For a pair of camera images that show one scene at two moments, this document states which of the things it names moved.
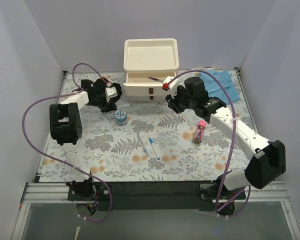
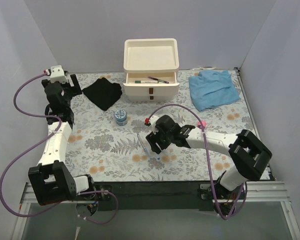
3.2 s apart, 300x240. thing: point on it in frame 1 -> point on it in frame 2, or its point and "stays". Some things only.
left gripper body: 112,100 -> 71,88
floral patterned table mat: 127,139 stays
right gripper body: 175,99 -> 155,142
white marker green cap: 124,106 -> 146,81
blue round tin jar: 121,117 stays
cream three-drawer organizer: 146,61 stays
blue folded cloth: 214,88 stays
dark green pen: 156,79 stays
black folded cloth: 113,91 stays
